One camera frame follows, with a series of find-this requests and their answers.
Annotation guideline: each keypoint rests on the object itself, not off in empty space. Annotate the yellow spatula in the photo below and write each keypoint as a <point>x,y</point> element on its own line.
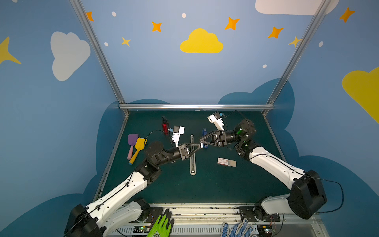
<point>140,145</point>

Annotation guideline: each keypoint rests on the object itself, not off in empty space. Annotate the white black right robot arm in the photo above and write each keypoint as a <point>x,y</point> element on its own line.
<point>307,194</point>

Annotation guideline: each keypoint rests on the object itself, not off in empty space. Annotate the right corner aluminium post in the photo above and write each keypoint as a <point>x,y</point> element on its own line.
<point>300,49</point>

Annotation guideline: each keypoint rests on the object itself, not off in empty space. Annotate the corner aluminium post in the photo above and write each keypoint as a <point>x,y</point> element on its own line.
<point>85,22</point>
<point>300,49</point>

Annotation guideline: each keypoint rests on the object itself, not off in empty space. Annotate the red white staple box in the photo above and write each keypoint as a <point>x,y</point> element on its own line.
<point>226,162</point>

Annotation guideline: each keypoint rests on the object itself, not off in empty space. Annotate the long metal stapler magazine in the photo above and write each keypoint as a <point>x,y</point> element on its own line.
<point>192,159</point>

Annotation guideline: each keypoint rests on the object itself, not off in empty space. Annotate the front aluminium base frame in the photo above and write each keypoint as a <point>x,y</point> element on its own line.
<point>191,220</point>

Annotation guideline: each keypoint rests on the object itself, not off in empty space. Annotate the blue dotted white glove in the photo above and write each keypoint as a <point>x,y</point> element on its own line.
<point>242,229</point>

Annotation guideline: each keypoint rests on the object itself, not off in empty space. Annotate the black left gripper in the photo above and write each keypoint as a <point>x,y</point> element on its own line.
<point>183,151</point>

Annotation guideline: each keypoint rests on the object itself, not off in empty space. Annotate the left corner aluminium post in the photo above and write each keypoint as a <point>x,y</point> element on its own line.
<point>85,22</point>

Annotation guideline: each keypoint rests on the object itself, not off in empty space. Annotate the green work glove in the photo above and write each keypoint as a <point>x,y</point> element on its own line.
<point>163,225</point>

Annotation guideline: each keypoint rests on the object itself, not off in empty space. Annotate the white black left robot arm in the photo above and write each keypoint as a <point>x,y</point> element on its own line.
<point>110,212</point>

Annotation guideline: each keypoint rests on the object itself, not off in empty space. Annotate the horizontal aluminium back rail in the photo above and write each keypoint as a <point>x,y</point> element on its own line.
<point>195,107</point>

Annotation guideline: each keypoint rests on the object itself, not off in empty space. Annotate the red metal bottle black cap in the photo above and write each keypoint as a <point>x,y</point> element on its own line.
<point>165,125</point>

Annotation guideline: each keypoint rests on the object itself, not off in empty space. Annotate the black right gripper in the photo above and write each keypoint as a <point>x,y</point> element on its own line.
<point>220,138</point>

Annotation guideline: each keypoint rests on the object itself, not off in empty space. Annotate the purple spatula pink handle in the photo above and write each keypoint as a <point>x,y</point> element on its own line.
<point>132,139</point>

